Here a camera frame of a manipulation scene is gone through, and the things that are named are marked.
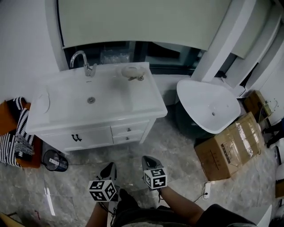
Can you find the large taped cardboard box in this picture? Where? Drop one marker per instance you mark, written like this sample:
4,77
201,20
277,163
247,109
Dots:
217,155

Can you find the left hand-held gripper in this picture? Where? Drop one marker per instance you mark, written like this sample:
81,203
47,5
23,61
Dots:
99,190

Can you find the clear plastic packaging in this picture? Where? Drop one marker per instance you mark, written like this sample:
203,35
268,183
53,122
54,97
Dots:
114,56

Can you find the wide pale roller blind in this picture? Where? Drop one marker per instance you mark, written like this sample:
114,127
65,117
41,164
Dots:
144,22

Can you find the narrow pale roller blind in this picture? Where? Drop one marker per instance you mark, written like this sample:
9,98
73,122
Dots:
250,33

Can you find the person's right forearm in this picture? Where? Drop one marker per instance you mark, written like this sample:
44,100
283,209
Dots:
182,204

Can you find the orange cushion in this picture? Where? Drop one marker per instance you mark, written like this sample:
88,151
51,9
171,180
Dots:
6,117

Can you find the small red item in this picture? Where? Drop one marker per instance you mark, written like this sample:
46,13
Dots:
36,214

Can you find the small printed cardboard box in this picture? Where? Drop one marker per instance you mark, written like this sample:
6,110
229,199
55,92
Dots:
253,104

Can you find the white power strip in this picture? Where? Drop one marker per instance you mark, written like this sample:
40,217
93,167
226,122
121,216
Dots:
207,188

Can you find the orange sofa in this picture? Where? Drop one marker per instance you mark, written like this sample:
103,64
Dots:
36,159

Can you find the small plain brown box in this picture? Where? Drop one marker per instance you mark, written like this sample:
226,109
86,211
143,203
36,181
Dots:
279,188

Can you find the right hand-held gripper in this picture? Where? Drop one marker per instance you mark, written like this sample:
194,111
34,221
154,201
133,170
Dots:
156,178

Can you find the white soap dish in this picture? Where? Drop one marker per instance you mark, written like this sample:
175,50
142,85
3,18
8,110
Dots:
131,71

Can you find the person's black shirt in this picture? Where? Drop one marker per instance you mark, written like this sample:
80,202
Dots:
222,217

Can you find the metal sink drain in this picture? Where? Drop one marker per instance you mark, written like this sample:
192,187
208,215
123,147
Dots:
91,100

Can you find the white round dish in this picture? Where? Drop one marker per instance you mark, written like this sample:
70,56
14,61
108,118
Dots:
43,102

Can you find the person's left forearm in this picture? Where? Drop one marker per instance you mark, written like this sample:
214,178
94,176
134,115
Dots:
97,217

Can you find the white panel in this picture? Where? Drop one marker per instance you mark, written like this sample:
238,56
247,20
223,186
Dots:
266,217

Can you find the person's black shoe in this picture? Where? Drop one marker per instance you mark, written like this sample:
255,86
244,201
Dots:
126,197

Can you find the dark window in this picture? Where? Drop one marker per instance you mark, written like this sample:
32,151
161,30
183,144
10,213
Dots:
166,59

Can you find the chrome faucet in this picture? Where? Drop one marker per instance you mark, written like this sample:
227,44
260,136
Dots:
87,68

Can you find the white and green bathtub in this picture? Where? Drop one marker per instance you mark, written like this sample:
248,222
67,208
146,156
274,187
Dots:
204,104

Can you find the black and white striped blanket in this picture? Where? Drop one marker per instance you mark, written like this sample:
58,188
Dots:
6,146

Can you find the wooden chair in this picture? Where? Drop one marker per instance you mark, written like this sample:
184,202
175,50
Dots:
6,221

